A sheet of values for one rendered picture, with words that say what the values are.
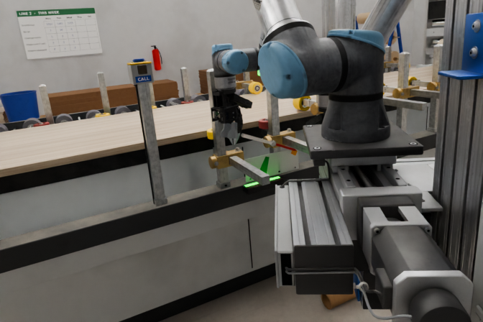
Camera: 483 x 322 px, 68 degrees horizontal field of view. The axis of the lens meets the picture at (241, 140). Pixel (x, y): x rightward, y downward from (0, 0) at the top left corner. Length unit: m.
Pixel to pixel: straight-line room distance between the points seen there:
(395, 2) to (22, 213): 1.42
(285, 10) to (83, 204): 1.12
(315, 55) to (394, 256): 0.39
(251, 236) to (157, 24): 7.14
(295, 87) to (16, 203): 1.17
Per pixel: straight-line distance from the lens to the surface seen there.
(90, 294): 1.77
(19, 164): 1.51
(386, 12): 1.03
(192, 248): 1.78
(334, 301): 1.90
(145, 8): 8.58
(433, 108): 2.18
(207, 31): 8.90
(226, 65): 1.14
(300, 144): 1.42
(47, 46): 8.38
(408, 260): 0.52
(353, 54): 0.77
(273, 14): 0.80
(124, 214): 1.38
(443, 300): 0.49
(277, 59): 0.71
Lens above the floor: 1.27
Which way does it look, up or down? 16 degrees down
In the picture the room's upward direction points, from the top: 5 degrees counter-clockwise
